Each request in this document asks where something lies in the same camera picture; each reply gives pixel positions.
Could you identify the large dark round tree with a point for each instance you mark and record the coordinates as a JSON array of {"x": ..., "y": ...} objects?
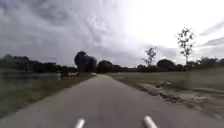
[{"x": 84, "y": 62}]

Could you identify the grey asphalt path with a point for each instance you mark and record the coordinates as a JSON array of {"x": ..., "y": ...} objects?
[{"x": 106, "y": 103}]

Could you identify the thin sparse young tree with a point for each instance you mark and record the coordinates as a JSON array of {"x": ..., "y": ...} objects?
[
  {"x": 151, "y": 56},
  {"x": 185, "y": 41}
]

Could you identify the row of trees behind field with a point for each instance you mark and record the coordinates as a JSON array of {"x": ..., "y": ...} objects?
[{"x": 166, "y": 65}]

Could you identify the wide grass field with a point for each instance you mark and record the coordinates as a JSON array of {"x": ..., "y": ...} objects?
[{"x": 173, "y": 79}]

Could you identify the robot's own part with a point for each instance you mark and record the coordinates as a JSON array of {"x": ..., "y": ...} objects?
[
  {"x": 79, "y": 123},
  {"x": 149, "y": 122}
]

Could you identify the grass verge beside water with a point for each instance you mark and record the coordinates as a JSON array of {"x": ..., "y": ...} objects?
[{"x": 33, "y": 95}]

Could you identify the dark pond water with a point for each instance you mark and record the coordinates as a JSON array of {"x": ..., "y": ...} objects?
[{"x": 26, "y": 76}]

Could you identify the dark wood behind pond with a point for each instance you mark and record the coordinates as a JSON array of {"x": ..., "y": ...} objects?
[{"x": 23, "y": 64}]

